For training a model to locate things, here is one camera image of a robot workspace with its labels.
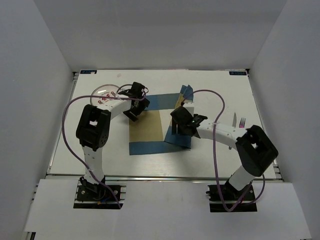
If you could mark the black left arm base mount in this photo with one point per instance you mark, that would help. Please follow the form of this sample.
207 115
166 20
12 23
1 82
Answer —
96 196

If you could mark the pink iridescent fork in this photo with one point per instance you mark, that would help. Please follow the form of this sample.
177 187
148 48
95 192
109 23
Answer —
242 122

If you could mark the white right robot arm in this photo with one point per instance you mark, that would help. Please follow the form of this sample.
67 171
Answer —
255 149

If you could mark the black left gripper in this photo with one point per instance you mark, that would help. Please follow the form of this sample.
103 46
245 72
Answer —
143 103

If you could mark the blue tan white placemat cloth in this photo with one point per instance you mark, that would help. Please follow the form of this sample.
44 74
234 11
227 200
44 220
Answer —
152 132

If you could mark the teal handled knife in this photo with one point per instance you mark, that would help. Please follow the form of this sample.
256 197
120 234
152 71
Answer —
234 122

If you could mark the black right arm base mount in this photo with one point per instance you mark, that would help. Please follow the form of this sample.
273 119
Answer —
230 198

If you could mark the blue label sticker right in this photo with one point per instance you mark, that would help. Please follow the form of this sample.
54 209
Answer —
238 73

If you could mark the blue label sticker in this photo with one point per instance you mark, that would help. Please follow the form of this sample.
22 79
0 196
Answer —
88 72
238 73

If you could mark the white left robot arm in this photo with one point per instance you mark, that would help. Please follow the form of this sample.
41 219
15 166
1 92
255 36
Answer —
94 124

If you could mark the white plate with red print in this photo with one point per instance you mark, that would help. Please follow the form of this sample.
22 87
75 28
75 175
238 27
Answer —
104 91

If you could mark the blue label sticker left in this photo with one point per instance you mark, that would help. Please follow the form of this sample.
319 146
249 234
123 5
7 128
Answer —
88 72

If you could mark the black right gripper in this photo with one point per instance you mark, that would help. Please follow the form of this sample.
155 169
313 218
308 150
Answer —
175 128

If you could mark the aluminium table frame rail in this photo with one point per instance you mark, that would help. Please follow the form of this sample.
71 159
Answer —
218 95

